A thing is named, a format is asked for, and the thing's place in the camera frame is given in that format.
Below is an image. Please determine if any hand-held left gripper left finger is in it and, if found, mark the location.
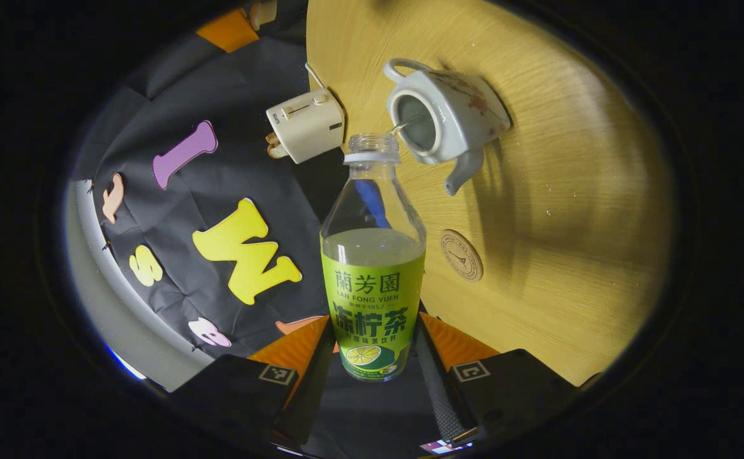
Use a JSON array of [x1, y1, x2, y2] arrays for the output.
[[168, 316, 338, 447]]

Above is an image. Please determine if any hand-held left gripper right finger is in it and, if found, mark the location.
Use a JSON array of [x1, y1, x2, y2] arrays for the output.
[[414, 311, 580, 447]]

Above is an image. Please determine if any white teacup lid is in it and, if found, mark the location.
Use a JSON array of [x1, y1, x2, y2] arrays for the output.
[[247, 0, 279, 31]]

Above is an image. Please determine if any green label water bottle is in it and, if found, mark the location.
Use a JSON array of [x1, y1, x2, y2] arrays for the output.
[[319, 133, 427, 383]]

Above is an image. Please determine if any round wooden coaster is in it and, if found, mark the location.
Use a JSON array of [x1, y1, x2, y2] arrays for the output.
[[441, 229, 484, 282]]

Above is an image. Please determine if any white ceramic teacup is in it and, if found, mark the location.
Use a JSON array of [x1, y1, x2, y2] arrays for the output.
[[383, 57, 513, 196]]

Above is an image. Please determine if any white toaster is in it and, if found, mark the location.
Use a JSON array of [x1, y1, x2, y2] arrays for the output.
[[266, 88, 346, 164]]

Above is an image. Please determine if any black backdrop cloth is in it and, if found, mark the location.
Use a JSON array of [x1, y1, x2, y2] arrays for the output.
[[88, 0, 449, 456]]

